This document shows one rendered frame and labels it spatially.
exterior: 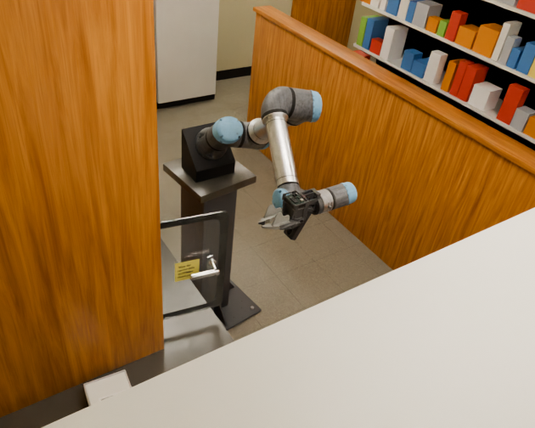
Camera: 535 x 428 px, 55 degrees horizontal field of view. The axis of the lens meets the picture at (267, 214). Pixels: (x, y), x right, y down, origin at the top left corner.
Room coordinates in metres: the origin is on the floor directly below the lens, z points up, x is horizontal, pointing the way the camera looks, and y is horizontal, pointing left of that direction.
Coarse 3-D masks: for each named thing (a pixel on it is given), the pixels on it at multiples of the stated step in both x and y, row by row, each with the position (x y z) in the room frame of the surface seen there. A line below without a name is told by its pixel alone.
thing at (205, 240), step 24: (192, 216) 1.14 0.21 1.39; (216, 216) 1.16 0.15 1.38; (168, 240) 1.10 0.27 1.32; (192, 240) 1.13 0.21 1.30; (216, 240) 1.17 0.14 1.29; (168, 264) 1.10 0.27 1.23; (216, 264) 1.17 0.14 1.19; (168, 288) 1.10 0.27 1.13; (192, 288) 1.13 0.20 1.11; (216, 288) 1.17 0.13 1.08; (168, 312) 1.10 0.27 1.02; (192, 312) 1.13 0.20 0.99
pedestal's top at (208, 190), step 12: (168, 168) 2.04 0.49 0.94; (180, 168) 2.05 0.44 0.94; (240, 168) 2.11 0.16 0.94; (180, 180) 1.96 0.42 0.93; (192, 180) 1.96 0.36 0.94; (216, 180) 1.99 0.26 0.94; (228, 180) 2.00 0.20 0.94; (240, 180) 2.01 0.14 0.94; (252, 180) 2.05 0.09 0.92; (192, 192) 1.89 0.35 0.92; (204, 192) 1.88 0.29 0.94; (216, 192) 1.90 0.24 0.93; (228, 192) 1.95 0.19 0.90
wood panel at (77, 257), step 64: (0, 0) 0.85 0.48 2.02; (64, 0) 0.91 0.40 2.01; (128, 0) 0.99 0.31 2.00; (0, 64) 0.84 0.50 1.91; (64, 64) 0.91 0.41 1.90; (128, 64) 0.98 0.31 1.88; (0, 128) 0.83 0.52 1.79; (64, 128) 0.89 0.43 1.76; (128, 128) 0.98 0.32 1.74; (0, 192) 0.81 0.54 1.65; (64, 192) 0.88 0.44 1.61; (128, 192) 0.97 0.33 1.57; (0, 256) 0.79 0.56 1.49; (64, 256) 0.87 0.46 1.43; (128, 256) 0.96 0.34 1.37; (0, 320) 0.77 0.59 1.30; (64, 320) 0.85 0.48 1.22; (128, 320) 0.95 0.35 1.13; (0, 384) 0.74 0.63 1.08; (64, 384) 0.83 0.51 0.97
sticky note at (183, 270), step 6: (180, 264) 1.11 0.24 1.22; (186, 264) 1.12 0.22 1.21; (192, 264) 1.13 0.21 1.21; (198, 264) 1.14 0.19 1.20; (180, 270) 1.11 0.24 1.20; (186, 270) 1.12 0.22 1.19; (192, 270) 1.13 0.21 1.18; (198, 270) 1.14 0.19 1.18; (180, 276) 1.11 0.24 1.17; (186, 276) 1.12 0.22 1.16
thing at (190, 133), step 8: (184, 128) 2.06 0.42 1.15; (192, 128) 2.08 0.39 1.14; (200, 128) 2.10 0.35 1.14; (184, 136) 2.04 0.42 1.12; (192, 136) 2.05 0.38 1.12; (184, 144) 2.03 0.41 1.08; (192, 144) 2.02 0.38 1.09; (184, 152) 2.03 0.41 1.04; (192, 152) 2.00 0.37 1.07; (232, 152) 2.09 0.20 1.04; (184, 160) 2.03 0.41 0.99; (192, 160) 1.97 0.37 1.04; (200, 160) 1.99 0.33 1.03; (208, 160) 2.01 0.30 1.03; (216, 160) 2.02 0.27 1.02; (224, 160) 2.04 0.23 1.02; (232, 160) 2.06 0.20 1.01; (184, 168) 2.03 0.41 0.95; (192, 168) 1.97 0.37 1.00; (200, 168) 1.96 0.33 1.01; (208, 168) 1.98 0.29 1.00; (216, 168) 2.01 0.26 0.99; (224, 168) 2.04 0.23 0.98; (232, 168) 2.06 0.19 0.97; (192, 176) 1.97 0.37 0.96; (200, 176) 1.96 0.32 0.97; (208, 176) 1.98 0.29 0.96; (216, 176) 2.01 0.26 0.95
